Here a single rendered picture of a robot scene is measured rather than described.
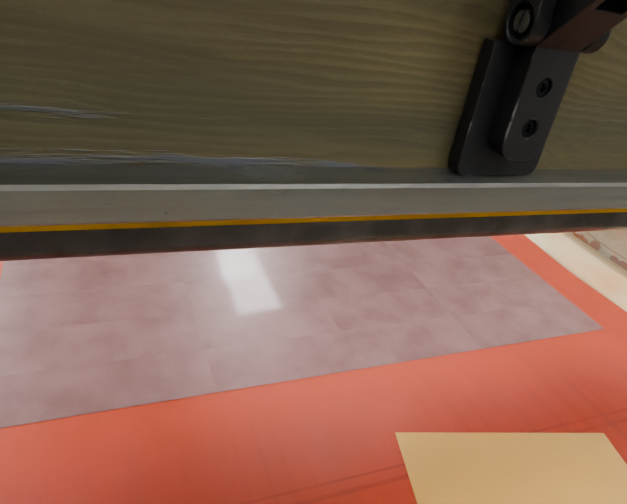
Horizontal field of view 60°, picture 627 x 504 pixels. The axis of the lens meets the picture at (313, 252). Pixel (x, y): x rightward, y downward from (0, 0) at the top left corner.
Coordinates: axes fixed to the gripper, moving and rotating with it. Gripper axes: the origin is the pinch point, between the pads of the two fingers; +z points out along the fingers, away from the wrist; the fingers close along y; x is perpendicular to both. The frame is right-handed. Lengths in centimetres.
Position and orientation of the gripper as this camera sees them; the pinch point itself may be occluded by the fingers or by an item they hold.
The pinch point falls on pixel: (474, 93)
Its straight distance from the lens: 19.6
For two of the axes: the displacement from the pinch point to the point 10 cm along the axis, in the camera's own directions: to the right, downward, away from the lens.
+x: 9.2, -0.6, 3.8
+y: 3.6, 5.2, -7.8
